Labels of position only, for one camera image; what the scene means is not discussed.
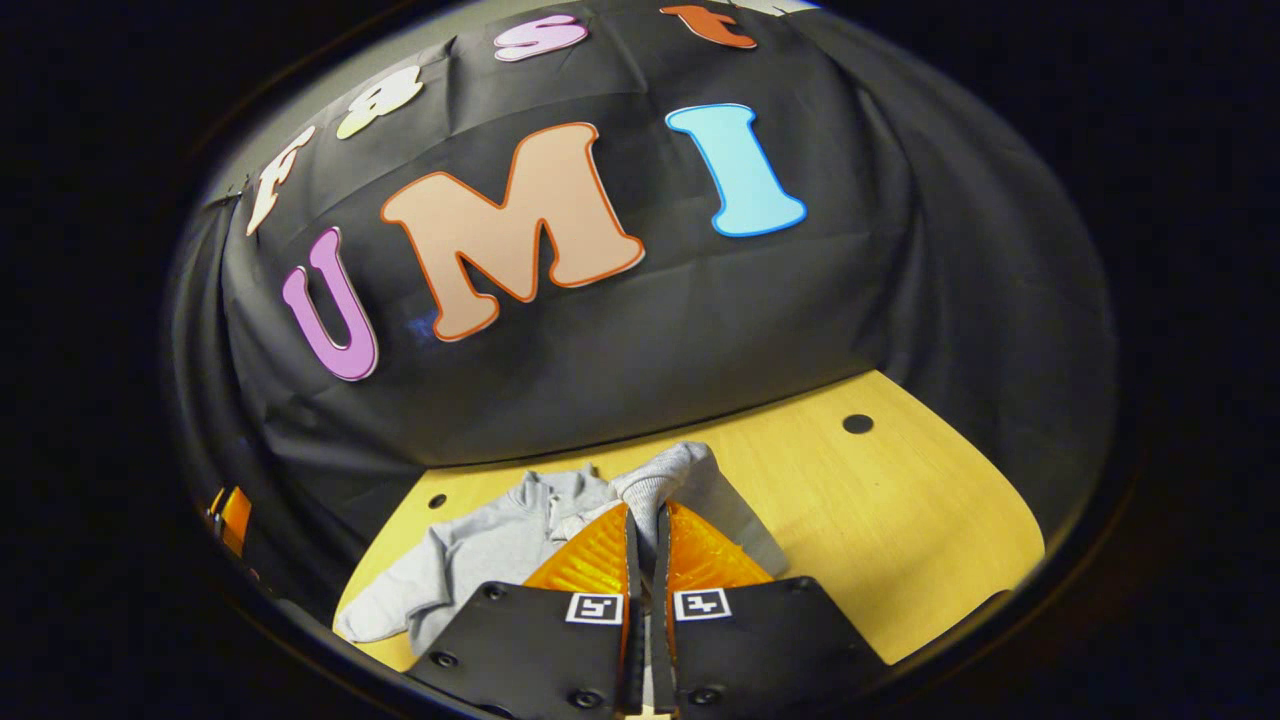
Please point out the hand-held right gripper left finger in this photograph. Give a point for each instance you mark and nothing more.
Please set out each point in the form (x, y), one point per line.
(540, 640)

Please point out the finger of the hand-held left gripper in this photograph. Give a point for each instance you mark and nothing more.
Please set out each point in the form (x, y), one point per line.
(235, 520)

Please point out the black backdrop cloth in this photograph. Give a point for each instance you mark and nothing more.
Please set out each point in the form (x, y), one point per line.
(650, 350)

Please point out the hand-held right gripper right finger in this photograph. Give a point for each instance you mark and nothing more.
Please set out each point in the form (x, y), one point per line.
(760, 640)

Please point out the grey zip-neck sweatshirt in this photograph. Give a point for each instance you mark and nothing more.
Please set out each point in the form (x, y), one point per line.
(480, 560)

